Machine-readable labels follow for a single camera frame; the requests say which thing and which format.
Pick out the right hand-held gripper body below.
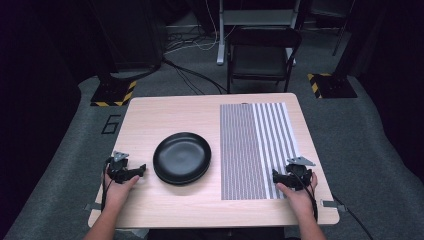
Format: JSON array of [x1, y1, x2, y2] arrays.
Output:
[[284, 156, 316, 192]]

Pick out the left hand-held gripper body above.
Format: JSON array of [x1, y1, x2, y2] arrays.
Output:
[[105, 150, 135, 185]]

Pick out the person's left hand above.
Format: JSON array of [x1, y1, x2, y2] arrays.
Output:
[[103, 168, 141, 210]]

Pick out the person's right hand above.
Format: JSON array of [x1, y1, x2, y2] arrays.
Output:
[[275, 172, 319, 221]]

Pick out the grey striped placemat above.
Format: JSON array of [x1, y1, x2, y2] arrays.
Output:
[[219, 102, 300, 201]]

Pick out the black hazard-striped stand base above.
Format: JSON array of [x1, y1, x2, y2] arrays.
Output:
[[90, 77, 138, 108], [306, 72, 359, 100]]

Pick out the person's dark clothing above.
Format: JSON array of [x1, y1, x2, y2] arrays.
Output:
[[147, 227, 288, 240]]

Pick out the dark curtain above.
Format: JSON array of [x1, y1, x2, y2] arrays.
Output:
[[354, 0, 424, 184], [0, 0, 83, 231]]

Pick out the black folding chair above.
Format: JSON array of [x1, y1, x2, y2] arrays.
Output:
[[226, 26, 303, 95]]

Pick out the dark metal stand leg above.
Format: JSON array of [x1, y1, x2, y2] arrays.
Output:
[[331, 0, 356, 57]]

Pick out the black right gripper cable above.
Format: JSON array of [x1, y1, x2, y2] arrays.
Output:
[[289, 169, 320, 223]]

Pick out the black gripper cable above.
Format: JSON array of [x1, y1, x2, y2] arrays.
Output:
[[100, 157, 113, 213], [289, 169, 320, 223]]

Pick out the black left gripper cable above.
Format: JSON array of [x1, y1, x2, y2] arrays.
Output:
[[100, 157, 113, 213]]

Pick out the thin black table cable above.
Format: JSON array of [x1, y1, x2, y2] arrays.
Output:
[[332, 193, 375, 240]]

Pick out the thick black floor cable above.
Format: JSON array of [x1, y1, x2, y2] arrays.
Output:
[[162, 57, 228, 96]]

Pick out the white floor cables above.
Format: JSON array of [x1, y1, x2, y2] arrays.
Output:
[[164, 0, 236, 56]]

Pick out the white metal desk frame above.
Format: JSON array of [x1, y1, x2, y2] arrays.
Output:
[[216, 0, 302, 66]]

